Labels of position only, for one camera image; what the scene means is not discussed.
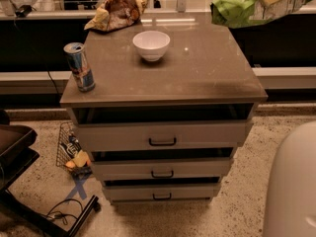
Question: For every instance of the green rice chip bag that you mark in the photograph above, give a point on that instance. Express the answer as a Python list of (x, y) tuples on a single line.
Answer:
[(237, 14)]

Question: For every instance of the middle grey drawer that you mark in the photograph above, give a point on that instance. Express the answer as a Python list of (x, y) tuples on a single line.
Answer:
[(161, 169)]

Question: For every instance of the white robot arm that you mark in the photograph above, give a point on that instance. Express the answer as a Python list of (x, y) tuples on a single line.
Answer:
[(291, 198)]

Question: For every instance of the grey drawer cabinet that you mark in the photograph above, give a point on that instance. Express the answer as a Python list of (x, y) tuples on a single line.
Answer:
[(203, 76)]

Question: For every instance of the black power adapter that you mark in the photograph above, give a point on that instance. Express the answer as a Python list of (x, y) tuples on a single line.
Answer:
[(24, 11)]

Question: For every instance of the black cart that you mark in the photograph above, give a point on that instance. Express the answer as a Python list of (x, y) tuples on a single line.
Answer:
[(16, 157)]

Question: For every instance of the top grey drawer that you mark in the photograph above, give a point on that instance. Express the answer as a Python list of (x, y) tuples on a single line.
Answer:
[(162, 135)]

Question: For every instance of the wire basket with snacks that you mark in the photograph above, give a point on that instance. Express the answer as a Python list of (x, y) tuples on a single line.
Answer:
[(70, 156)]

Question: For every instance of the blue silver redbull can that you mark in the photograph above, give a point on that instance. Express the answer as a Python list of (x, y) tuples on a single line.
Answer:
[(79, 66)]

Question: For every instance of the bottom grey drawer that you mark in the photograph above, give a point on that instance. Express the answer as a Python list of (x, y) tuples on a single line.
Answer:
[(160, 192)]

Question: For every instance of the white bowl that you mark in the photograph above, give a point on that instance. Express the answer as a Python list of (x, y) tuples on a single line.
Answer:
[(151, 45)]

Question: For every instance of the grey drawer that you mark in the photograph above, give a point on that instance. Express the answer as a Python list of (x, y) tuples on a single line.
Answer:
[(162, 135), (161, 169), (160, 192)]

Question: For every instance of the brown yellow chip bag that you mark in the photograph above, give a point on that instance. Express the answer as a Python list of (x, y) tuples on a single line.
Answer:
[(114, 15)]

